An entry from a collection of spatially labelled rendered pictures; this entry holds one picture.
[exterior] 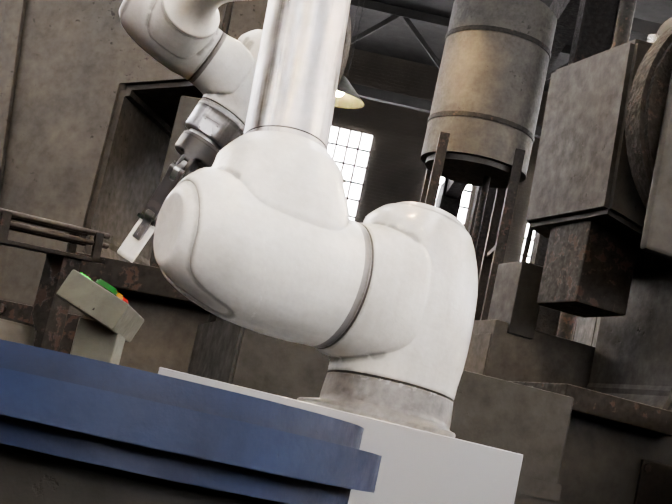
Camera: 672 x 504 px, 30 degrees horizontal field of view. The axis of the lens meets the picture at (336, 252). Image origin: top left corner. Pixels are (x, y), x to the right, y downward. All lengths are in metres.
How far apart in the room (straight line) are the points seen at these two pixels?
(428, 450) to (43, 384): 0.73
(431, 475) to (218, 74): 0.99
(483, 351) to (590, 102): 1.07
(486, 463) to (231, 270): 0.33
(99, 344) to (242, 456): 1.49
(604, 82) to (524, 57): 5.67
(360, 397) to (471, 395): 2.20
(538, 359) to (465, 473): 3.87
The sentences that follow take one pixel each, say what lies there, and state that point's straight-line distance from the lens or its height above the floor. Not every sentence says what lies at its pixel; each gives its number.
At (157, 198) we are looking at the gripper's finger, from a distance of 2.08.
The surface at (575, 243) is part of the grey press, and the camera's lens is 4.82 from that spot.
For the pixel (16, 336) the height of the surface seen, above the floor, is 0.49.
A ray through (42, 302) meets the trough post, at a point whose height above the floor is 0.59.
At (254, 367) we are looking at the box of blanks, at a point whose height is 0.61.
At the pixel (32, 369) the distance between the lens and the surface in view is 0.65.
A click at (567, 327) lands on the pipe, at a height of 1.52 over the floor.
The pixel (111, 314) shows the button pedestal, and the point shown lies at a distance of 2.05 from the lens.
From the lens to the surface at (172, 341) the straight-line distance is 4.06.
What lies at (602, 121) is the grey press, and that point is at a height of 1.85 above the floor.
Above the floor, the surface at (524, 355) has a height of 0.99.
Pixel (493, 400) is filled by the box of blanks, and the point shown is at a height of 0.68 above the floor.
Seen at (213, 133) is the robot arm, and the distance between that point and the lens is 2.10.
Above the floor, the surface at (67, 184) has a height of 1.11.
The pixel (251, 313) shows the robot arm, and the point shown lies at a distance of 1.36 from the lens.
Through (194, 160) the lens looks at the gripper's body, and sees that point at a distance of 2.10.
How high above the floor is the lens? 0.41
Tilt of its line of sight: 9 degrees up
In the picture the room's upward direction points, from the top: 13 degrees clockwise
